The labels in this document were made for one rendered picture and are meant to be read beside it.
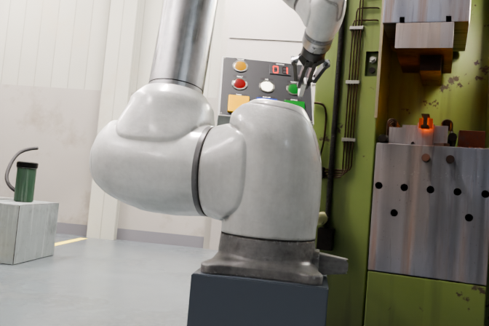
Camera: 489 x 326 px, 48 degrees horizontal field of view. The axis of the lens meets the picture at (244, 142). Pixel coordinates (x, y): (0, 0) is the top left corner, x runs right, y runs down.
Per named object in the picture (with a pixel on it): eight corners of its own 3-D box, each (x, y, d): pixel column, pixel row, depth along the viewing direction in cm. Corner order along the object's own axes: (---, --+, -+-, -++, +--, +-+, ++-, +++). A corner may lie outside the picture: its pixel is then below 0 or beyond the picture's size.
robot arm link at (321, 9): (345, 36, 162) (317, 9, 167) (360, -5, 149) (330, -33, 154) (317, 49, 157) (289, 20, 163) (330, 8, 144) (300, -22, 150)
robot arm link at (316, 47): (335, 44, 159) (330, 57, 164) (334, 22, 164) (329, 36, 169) (305, 41, 159) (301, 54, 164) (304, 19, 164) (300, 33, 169)
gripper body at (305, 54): (302, 52, 164) (296, 73, 171) (330, 55, 164) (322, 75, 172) (301, 34, 168) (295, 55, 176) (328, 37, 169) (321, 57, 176)
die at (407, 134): (447, 148, 190) (448, 124, 191) (388, 144, 197) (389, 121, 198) (446, 156, 229) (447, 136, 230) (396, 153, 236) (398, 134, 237)
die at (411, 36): (452, 48, 193) (454, 21, 193) (394, 48, 200) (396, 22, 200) (451, 73, 232) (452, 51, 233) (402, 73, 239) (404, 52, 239)
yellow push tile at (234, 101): (249, 112, 190) (249, 96, 194) (227, 110, 189) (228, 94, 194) (248, 115, 191) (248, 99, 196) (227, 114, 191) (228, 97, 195)
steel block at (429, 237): (487, 285, 176) (493, 148, 179) (367, 269, 190) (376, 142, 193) (476, 265, 229) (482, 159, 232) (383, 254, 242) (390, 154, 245)
